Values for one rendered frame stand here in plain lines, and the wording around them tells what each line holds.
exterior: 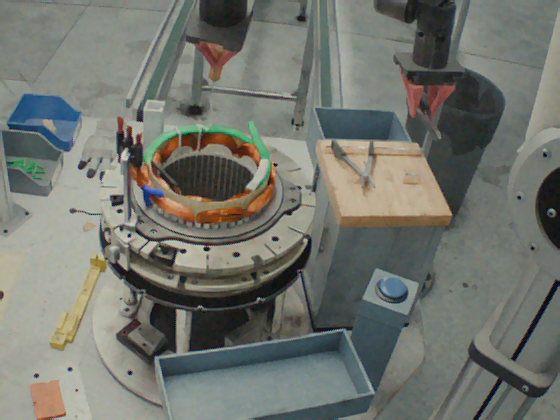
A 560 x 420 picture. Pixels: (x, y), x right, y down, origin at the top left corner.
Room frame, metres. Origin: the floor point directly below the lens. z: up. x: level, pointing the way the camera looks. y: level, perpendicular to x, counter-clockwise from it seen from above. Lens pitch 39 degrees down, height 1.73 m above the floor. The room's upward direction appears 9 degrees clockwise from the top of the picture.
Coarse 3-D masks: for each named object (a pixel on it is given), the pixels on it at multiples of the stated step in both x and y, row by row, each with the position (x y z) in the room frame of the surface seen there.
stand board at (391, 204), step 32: (320, 160) 0.95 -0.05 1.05; (352, 160) 0.95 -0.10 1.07; (384, 160) 0.96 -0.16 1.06; (416, 160) 0.98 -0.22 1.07; (352, 192) 0.86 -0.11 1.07; (384, 192) 0.87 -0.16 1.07; (416, 192) 0.89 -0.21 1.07; (352, 224) 0.80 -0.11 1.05; (384, 224) 0.82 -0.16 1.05; (416, 224) 0.83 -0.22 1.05; (448, 224) 0.85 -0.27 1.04
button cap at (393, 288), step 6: (384, 282) 0.69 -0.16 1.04; (390, 282) 0.69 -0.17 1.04; (396, 282) 0.70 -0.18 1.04; (402, 282) 0.70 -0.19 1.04; (384, 288) 0.68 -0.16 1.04; (390, 288) 0.68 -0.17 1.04; (396, 288) 0.68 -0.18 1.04; (402, 288) 0.69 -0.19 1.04; (384, 294) 0.67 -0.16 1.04; (390, 294) 0.67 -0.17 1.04; (396, 294) 0.67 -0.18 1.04; (402, 294) 0.67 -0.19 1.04
